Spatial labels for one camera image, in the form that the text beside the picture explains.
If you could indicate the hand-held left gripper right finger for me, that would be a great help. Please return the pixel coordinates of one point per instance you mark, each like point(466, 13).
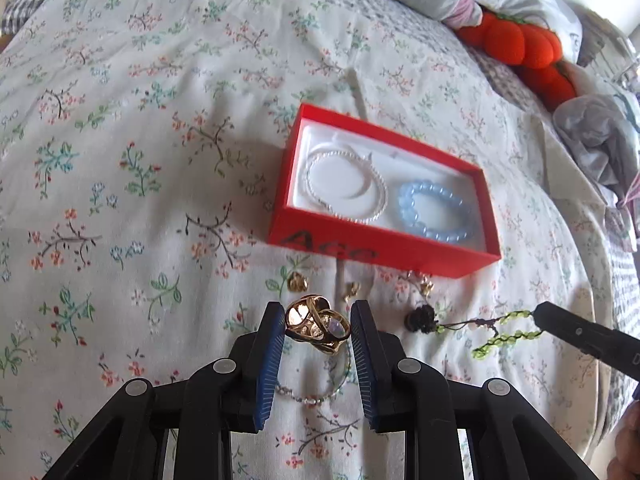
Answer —
point(367, 375)

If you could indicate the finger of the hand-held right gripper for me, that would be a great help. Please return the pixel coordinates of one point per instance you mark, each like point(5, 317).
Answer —
point(580, 332)

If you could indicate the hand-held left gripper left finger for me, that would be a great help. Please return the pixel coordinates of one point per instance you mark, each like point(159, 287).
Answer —
point(267, 370)

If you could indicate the black hair claw clip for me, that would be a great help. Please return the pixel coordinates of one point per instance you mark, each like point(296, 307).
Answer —
point(420, 321)

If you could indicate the gold earring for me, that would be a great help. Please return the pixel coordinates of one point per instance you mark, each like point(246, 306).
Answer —
point(298, 281)
point(352, 289)
point(426, 286)

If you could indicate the red jewelry box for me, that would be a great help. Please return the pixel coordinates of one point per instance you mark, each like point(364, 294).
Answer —
point(400, 255)

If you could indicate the person's right hand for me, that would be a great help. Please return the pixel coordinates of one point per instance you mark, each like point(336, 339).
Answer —
point(627, 445)

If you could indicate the crumpled grey printed cloth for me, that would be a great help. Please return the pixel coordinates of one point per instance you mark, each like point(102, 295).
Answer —
point(595, 135)

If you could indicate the floral bedsheet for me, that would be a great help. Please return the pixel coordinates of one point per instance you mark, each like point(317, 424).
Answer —
point(150, 210)

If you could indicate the orange pumpkin plush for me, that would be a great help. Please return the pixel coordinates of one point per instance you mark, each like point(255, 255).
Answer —
point(525, 45)

